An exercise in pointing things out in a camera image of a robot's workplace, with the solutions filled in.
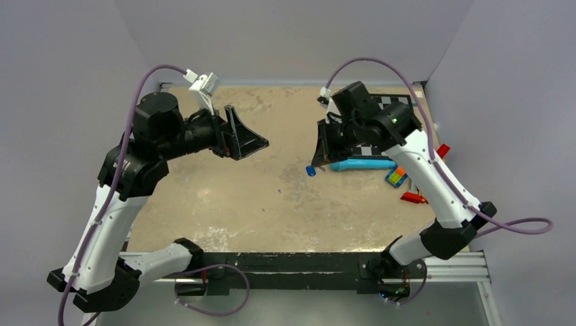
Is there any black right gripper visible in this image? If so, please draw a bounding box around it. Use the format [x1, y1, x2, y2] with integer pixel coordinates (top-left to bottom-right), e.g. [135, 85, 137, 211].
[312, 116, 365, 166]

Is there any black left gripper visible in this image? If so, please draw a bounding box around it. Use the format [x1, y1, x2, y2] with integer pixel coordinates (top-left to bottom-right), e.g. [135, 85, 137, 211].
[157, 101, 268, 160]

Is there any blue plastic key tag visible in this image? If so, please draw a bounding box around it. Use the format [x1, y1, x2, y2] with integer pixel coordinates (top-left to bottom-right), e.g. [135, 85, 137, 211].
[306, 165, 317, 177]

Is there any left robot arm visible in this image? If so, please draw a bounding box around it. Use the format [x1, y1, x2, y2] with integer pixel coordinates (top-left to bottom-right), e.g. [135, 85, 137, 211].
[48, 92, 269, 313]

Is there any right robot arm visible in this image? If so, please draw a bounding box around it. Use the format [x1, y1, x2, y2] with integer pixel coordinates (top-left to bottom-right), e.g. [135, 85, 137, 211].
[311, 81, 497, 276]

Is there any light blue plastic cylinder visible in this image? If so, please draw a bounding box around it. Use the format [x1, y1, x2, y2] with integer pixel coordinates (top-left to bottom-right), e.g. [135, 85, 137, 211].
[329, 158, 395, 171]

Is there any black white chessboard mat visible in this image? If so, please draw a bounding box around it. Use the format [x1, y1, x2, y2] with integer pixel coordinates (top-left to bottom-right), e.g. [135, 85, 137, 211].
[351, 94, 422, 152]

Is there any red triangular block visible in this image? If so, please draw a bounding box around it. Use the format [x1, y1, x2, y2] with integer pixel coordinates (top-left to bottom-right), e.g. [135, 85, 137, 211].
[401, 192, 428, 204]

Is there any red green toy block stack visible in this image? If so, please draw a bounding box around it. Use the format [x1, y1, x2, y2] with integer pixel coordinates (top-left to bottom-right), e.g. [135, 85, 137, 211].
[436, 143, 451, 160]

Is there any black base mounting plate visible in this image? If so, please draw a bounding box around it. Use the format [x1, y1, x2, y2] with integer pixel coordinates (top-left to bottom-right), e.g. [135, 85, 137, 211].
[202, 252, 425, 295]

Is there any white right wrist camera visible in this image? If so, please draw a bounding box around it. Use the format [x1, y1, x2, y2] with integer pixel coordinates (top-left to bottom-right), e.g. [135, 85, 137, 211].
[317, 87, 339, 115]

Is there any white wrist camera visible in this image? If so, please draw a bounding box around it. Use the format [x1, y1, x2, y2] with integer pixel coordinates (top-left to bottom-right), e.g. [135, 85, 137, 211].
[317, 87, 339, 115]
[183, 69, 221, 115]

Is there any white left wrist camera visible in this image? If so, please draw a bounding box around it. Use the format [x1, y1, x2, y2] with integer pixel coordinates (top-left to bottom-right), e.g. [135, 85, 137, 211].
[183, 69, 221, 115]

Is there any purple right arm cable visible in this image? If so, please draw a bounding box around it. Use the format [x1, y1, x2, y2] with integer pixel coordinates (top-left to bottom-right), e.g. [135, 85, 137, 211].
[323, 57, 554, 239]

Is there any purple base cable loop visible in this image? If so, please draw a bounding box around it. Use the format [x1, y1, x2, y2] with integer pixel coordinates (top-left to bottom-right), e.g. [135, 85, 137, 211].
[174, 264, 251, 316]

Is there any aluminium frame rail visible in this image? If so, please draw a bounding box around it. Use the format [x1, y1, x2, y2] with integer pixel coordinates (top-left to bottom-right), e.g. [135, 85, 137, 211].
[95, 252, 501, 325]

